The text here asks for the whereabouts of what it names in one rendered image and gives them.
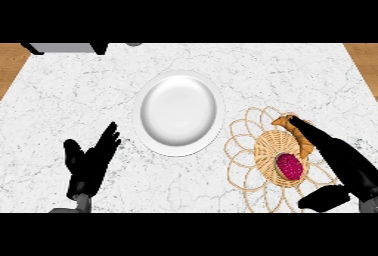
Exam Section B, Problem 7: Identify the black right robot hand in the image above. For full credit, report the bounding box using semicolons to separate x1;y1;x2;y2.
286;115;378;213

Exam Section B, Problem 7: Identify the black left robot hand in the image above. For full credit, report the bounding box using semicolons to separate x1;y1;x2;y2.
61;121;122;201

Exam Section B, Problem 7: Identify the pink frosted cupcake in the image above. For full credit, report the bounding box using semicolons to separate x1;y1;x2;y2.
272;152;305;182

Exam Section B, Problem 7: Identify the woven wicker flower placemat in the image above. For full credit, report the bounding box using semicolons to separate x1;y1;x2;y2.
222;106;342;214

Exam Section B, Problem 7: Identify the white oval plate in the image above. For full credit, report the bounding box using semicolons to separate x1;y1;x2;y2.
131;69;225;157

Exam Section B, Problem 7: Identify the brown croissant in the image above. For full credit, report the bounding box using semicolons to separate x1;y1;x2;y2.
269;114;315;160

